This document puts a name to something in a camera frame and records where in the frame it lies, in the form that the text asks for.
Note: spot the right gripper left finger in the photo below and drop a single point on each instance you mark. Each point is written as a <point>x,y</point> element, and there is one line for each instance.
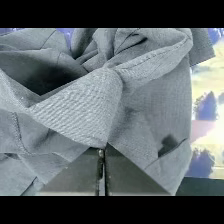
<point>76,176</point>

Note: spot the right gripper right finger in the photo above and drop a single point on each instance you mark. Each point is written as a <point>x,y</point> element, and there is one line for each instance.
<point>131,176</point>

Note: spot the grey garment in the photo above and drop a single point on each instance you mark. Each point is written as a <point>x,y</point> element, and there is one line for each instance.
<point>100,100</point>

